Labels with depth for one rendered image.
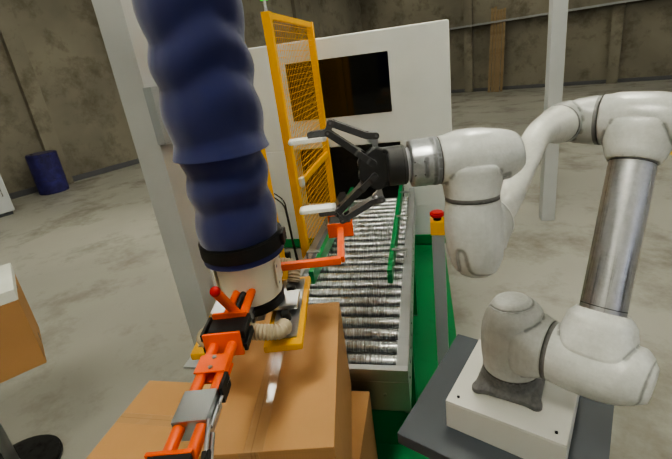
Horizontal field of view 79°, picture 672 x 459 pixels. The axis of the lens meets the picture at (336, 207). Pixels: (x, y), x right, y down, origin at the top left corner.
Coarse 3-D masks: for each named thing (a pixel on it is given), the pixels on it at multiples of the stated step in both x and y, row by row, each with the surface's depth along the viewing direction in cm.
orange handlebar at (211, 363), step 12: (288, 264) 117; (300, 264) 117; (312, 264) 117; (324, 264) 117; (336, 264) 117; (252, 288) 106; (252, 300) 103; (216, 348) 86; (228, 348) 84; (204, 360) 81; (216, 360) 81; (228, 360) 81; (204, 372) 78; (216, 372) 78; (228, 372) 81; (192, 384) 76; (216, 384) 75; (180, 432) 66; (204, 432) 66; (168, 444) 64; (192, 444) 63
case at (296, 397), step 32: (320, 320) 140; (256, 352) 129; (288, 352) 127; (320, 352) 125; (256, 384) 115; (288, 384) 114; (320, 384) 112; (224, 416) 106; (256, 416) 105; (288, 416) 103; (320, 416) 102; (224, 448) 97; (256, 448) 96; (288, 448) 95; (320, 448) 94
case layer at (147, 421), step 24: (168, 384) 177; (144, 408) 166; (168, 408) 164; (360, 408) 152; (120, 432) 156; (144, 432) 154; (168, 432) 153; (360, 432) 143; (96, 456) 147; (120, 456) 146; (360, 456) 134
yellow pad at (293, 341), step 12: (288, 288) 122; (300, 288) 126; (300, 300) 119; (276, 312) 115; (288, 312) 110; (300, 312) 114; (300, 324) 109; (288, 336) 104; (300, 336) 104; (264, 348) 102; (276, 348) 102; (288, 348) 102; (300, 348) 102
